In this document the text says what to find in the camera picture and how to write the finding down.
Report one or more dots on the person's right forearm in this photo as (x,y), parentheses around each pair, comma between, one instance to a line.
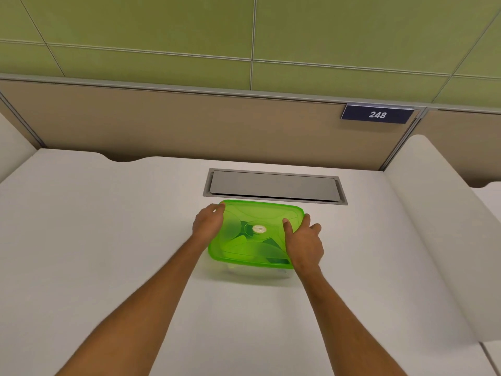
(348,328)

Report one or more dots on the clear plastic container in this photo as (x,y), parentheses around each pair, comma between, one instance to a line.
(250,271)

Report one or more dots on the person's right hand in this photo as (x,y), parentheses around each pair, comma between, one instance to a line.
(305,246)

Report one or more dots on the blue number sign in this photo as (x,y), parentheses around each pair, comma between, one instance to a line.
(377,114)

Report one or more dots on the white desk divider panel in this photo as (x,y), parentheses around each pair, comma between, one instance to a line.
(442,231)
(13,152)

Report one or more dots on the person's left forearm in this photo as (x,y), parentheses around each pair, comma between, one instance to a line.
(141,317)

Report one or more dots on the wide beige partition panel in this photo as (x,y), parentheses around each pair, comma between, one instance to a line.
(195,125)

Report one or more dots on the green plastic lid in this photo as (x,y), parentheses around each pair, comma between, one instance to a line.
(250,215)

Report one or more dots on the person's left hand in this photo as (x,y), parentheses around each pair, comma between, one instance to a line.
(207,225)

